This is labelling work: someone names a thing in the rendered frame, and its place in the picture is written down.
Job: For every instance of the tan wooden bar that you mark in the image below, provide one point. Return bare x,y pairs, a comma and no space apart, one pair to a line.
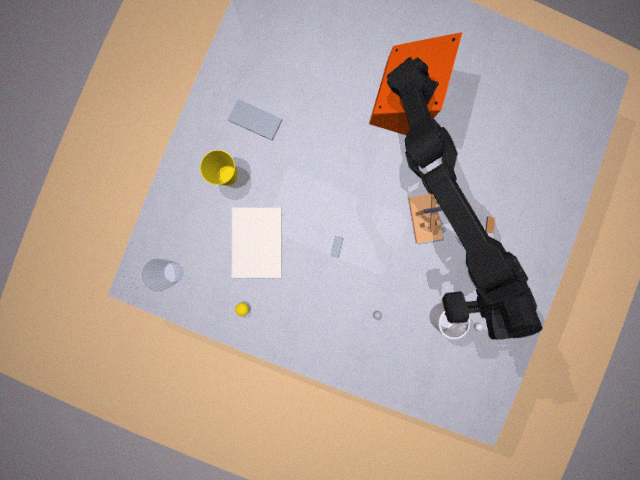
490,224

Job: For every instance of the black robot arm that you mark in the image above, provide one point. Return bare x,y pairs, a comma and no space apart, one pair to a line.
489,265

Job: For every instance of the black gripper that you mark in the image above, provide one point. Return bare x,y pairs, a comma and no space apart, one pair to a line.
457,310

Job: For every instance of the wooden catapult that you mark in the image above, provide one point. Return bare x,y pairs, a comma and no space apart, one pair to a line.
424,212

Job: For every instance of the yellow ball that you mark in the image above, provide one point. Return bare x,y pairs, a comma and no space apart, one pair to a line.
241,309

